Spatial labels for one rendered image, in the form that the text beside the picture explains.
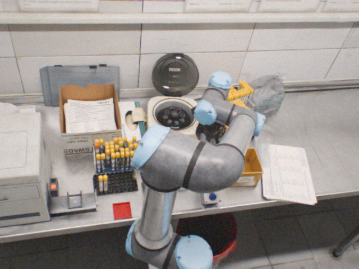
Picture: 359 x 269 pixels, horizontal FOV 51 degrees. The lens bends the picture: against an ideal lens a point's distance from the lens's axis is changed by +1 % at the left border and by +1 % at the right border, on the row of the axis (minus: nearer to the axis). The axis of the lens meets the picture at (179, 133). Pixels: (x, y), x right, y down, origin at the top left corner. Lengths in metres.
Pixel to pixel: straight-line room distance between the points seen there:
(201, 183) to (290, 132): 1.16
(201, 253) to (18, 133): 0.71
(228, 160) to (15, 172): 0.69
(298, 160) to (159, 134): 1.07
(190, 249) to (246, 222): 1.46
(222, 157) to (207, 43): 1.01
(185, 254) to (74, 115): 0.86
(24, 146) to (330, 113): 1.51
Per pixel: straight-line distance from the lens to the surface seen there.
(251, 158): 1.69
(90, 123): 1.69
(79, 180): 1.58
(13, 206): 1.40
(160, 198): 0.95
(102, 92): 1.77
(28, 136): 1.35
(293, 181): 1.72
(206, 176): 0.82
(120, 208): 1.50
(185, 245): 1.16
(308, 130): 1.99
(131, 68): 1.78
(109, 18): 1.58
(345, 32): 2.09
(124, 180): 1.55
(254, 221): 2.62
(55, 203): 1.49
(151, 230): 1.08
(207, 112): 1.17
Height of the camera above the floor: 2.17
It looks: 48 degrees down
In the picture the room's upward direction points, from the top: 11 degrees clockwise
